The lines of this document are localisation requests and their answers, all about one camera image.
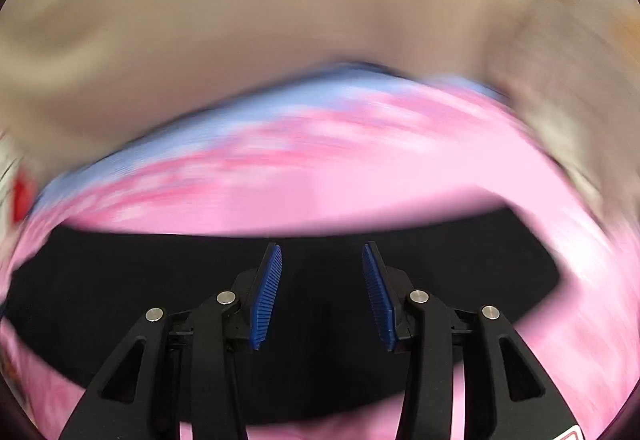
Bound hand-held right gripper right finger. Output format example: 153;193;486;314
361;242;585;440

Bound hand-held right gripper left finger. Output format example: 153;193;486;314
59;242;283;440

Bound black pants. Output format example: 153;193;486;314
0;207;562;427

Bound pink and blue blanket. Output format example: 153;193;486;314
0;62;640;440

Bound pale floral cloth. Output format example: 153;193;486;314
500;0;640;231

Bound red and white printed pillow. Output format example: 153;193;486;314
0;130;37;227

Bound large beige pillow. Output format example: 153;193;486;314
0;0;640;203

